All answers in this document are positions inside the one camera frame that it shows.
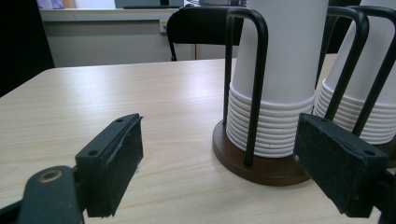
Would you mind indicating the stack of white paper cups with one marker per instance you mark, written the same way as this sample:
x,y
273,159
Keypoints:
x,y
370,90
289,62

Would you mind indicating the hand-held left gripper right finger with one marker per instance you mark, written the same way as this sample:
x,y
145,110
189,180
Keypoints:
x,y
339,161

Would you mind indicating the white wall socket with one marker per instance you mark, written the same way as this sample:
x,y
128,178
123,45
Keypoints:
x,y
163,26

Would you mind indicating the grey flat device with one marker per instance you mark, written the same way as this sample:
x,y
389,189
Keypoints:
x,y
146,3

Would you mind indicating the black folding chair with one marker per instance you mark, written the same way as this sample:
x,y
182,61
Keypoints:
x,y
199,28

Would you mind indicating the black curtain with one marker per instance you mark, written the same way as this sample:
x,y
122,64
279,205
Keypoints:
x,y
21,46

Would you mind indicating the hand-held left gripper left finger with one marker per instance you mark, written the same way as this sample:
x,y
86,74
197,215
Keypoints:
x,y
109,168

